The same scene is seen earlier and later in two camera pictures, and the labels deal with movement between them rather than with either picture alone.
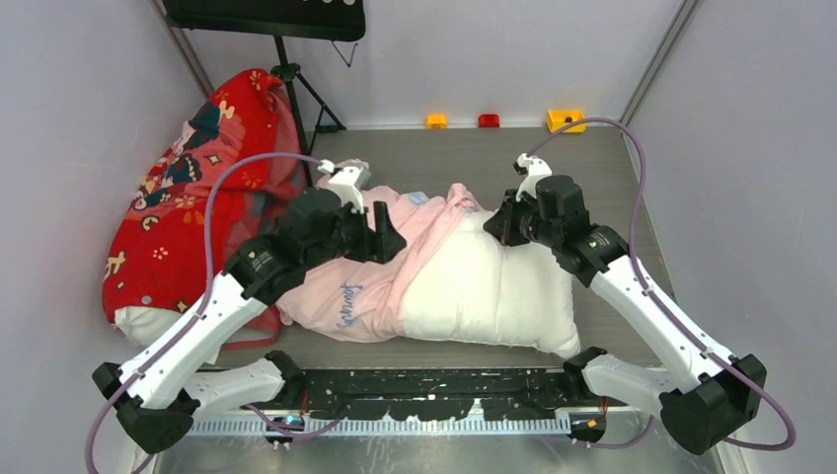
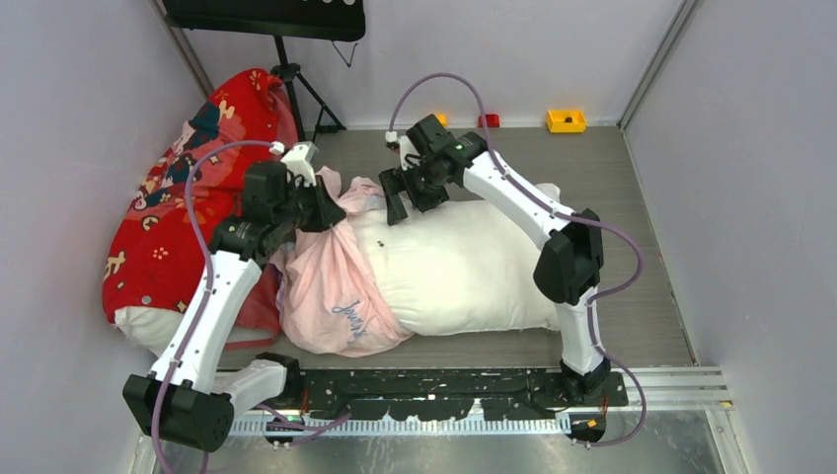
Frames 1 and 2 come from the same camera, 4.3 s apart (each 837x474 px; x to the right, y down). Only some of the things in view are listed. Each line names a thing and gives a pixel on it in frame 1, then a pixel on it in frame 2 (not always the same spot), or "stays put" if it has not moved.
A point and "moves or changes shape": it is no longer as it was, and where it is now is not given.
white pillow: x=463 y=283 moves or changes shape
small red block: x=489 y=120 stays put
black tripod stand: x=328 y=121 stays put
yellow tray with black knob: x=556 y=119 stays put
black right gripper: x=502 y=223 → x=391 y=186
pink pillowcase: x=353 y=299 moves or changes shape
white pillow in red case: x=141 y=324 stays put
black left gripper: x=390 y=239 → x=327 y=211
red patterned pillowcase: x=221 y=182 stays put
